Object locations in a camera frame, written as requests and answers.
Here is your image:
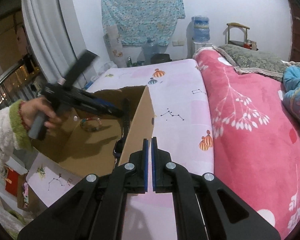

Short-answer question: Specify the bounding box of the black smartwatch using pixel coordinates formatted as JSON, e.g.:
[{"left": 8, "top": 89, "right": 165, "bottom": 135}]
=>
[{"left": 113, "top": 98, "right": 130, "bottom": 161}]

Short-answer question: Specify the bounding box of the blue patterned wall cloth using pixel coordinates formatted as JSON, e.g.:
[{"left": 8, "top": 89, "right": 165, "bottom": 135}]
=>
[{"left": 101, "top": 0, "right": 185, "bottom": 47}]

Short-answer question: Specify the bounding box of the colourful bead bracelet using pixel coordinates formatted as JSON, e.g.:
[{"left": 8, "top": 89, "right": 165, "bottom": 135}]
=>
[{"left": 79, "top": 116, "right": 102, "bottom": 132}]

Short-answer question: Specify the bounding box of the wooden chair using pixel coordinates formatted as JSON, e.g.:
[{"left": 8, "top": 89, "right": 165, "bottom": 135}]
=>
[{"left": 226, "top": 22, "right": 258, "bottom": 51}]

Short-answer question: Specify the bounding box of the dark red door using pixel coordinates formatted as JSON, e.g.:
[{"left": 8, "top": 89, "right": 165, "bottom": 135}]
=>
[{"left": 288, "top": 0, "right": 300, "bottom": 62}]

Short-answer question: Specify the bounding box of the white curtain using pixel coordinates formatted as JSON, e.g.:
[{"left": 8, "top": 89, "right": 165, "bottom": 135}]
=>
[{"left": 21, "top": 0, "right": 87, "bottom": 82}]

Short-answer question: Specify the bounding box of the grey floral pillow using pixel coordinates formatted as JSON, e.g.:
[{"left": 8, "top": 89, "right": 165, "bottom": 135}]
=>
[{"left": 213, "top": 44, "right": 287, "bottom": 82}]

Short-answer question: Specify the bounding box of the brown cardboard box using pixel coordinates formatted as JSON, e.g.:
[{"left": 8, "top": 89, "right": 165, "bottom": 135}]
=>
[{"left": 32, "top": 86, "right": 154, "bottom": 177}]

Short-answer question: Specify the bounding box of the blue patterned quilt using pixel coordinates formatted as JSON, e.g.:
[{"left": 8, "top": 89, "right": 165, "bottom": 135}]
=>
[{"left": 283, "top": 65, "right": 300, "bottom": 121}]

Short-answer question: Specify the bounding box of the pink floral blanket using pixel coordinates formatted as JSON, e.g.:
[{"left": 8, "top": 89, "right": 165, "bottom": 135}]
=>
[{"left": 194, "top": 48, "right": 300, "bottom": 239}]

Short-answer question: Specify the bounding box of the person's left hand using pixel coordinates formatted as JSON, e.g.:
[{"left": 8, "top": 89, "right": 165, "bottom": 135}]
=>
[{"left": 19, "top": 97, "right": 63, "bottom": 131}]

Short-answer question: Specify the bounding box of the white plastic bag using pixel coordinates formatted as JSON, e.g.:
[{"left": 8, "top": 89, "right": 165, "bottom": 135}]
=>
[{"left": 96, "top": 61, "right": 118, "bottom": 76}]

